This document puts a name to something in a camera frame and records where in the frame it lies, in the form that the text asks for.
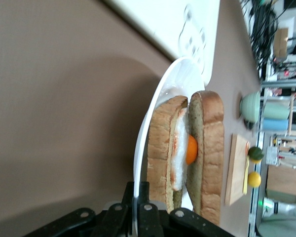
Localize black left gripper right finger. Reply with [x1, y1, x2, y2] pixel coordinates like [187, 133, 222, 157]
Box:
[137, 181, 231, 237]

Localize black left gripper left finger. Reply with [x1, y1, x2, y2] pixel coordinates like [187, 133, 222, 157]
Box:
[22, 181, 136, 237]

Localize toy fried egg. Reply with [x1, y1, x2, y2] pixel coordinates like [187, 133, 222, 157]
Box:
[171, 108, 198, 191]

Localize sandwich lid bread slice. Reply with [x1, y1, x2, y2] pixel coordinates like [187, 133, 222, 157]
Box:
[186, 90, 225, 227]

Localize white round plate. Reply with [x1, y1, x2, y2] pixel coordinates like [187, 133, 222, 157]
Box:
[132, 57, 206, 237]

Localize wooden cutting board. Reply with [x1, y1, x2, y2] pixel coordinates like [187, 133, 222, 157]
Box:
[224, 134, 251, 207]

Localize yellow plastic fork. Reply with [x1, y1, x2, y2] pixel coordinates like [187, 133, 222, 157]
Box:
[243, 158, 250, 195]

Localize green avocado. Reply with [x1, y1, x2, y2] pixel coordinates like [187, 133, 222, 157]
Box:
[248, 147, 265, 161]

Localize large cardboard box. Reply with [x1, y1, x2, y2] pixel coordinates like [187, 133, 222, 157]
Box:
[265, 164, 296, 203]

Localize mint green bowl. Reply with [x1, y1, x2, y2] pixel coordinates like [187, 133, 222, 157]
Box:
[239, 90, 261, 124]

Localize light blue cup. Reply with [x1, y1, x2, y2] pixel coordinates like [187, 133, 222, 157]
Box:
[262, 119, 291, 131]

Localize mint green cup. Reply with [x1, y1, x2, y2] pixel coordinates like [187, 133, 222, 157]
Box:
[261, 101, 291, 120]

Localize cream tray with bear print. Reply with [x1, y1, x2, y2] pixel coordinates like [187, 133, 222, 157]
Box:
[101, 0, 222, 87]

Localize small cardboard box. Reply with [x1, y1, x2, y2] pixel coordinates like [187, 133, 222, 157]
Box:
[273, 28, 289, 58]

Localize aluminium frame beam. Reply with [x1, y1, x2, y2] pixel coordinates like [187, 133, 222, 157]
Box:
[260, 79, 296, 90]

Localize tangled black floor cables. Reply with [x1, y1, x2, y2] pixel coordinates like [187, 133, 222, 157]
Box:
[240, 0, 281, 72]

